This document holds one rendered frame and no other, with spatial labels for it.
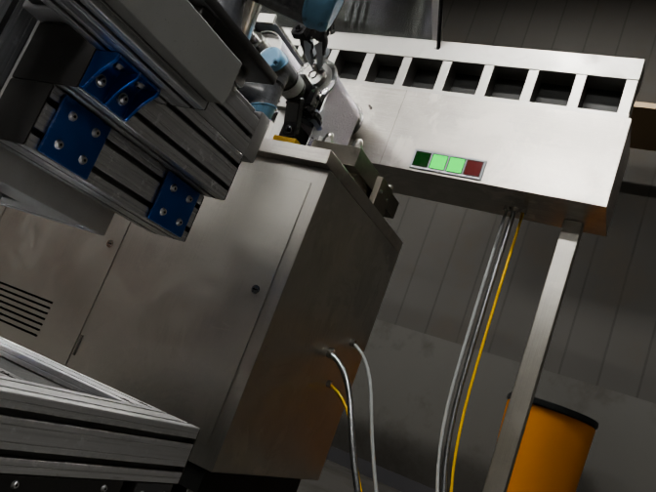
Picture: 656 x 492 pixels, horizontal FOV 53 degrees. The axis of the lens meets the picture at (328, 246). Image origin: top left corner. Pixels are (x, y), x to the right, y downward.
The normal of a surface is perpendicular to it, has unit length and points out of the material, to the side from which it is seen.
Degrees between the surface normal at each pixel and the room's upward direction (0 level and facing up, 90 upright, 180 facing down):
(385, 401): 90
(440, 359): 90
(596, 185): 90
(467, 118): 90
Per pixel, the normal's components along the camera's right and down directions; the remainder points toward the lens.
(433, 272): -0.39, -0.35
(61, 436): 0.85, 0.22
